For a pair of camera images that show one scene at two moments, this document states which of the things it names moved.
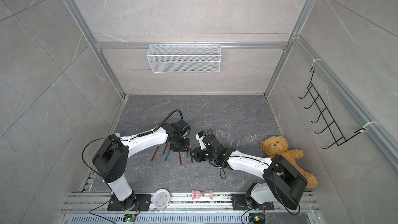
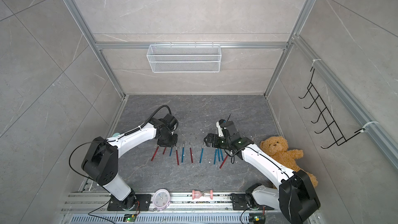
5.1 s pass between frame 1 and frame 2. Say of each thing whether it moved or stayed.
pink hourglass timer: stayed
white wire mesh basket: stayed
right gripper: moved
